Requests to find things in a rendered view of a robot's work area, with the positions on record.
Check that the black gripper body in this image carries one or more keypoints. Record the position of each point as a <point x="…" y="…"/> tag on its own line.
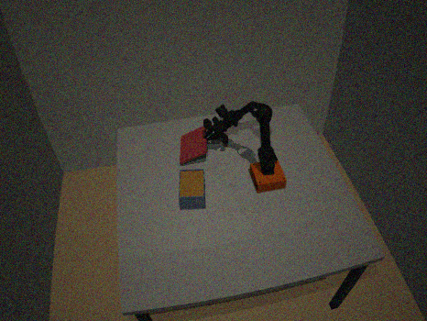
<point x="218" y="129"/>

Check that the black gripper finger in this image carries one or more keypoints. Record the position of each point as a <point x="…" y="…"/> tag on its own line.
<point x="208" y="133"/>
<point x="213" y="136"/>

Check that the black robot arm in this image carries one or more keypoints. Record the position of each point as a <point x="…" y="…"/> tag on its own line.
<point x="263" y="116"/>

